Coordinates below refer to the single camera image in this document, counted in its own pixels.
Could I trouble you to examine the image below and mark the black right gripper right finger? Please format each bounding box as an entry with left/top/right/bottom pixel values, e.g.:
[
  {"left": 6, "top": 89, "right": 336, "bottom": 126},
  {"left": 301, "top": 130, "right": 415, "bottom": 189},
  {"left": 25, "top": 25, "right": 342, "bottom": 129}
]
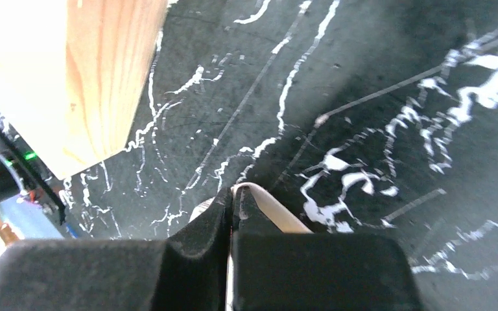
[{"left": 231, "top": 189, "right": 424, "bottom": 310}]

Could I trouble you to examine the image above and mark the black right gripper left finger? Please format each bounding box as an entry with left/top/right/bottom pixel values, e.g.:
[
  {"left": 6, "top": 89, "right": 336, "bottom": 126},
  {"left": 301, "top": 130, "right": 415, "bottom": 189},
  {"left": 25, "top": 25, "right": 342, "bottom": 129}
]
[{"left": 0, "top": 188, "right": 233, "bottom": 310}]

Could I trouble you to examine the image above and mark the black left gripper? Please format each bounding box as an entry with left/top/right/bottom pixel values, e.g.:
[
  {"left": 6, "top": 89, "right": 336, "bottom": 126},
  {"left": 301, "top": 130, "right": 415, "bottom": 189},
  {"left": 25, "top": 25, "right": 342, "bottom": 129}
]
[{"left": 0, "top": 129, "right": 66, "bottom": 225}]

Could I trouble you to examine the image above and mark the grey beige underwear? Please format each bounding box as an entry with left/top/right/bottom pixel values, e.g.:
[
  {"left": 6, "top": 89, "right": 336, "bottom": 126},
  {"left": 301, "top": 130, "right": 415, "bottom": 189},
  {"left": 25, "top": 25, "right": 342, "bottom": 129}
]
[{"left": 189, "top": 182, "right": 313, "bottom": 311}]

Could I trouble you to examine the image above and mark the wooden compartment tray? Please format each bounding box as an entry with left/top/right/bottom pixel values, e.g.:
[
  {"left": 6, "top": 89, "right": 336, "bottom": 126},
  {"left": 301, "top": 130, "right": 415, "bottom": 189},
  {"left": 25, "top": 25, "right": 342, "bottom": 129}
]
[{"left": 0, "top": 1, "right": 167, "bottom": 179}]

